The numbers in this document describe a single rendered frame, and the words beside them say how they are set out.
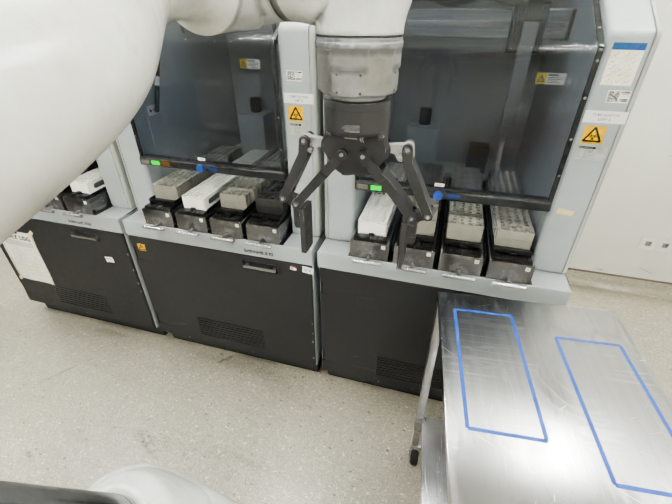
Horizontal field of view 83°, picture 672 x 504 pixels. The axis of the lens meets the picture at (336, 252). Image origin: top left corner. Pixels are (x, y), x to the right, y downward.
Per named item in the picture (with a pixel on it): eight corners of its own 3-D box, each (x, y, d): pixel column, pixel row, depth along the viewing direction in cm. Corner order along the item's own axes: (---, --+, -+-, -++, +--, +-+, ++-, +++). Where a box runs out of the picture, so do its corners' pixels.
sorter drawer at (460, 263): (446, 191, 184) (449, 173, 179) (476, 194, 181) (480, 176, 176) (436, 278, 125) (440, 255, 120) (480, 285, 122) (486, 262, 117)
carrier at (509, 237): (529, 247, 125) (534, 231, 122) (530, 250, 123) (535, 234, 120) (492, 241, 128) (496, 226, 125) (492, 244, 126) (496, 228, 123)
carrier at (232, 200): (250, 208, 149) (248, 194, 146) (247, 210, 147) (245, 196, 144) (223, 204, 152) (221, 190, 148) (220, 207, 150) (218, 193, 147)
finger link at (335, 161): (349, 156, 44) (341, 147, 44) (294, 212, 51) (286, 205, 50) (357, 146, 48) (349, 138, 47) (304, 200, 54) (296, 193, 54)
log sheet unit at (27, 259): (20, 279, 205) (-13, 220, 186) (60, 288, 198) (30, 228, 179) (15, 281, 203) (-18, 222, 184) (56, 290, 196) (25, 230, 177)
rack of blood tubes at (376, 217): (374, 201, 159) (375, 187, 155) (398, 204, 156) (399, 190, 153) (357, 235, 135) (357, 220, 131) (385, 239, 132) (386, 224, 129)
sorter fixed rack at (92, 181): (123, 170, 188) (119, 158, 185) (140, 172, 186) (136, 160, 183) (72, 194, 164) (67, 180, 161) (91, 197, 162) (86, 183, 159)
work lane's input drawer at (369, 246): (383, 184, 191) (385, 167, 186) (411, 187, 188) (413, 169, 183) (346, 263, 132) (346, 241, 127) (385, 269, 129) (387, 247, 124)
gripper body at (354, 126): (310, 98, 40) (313, 180, 45) (389, 103, 38) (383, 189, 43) (330, 86, 46) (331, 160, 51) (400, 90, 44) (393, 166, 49)
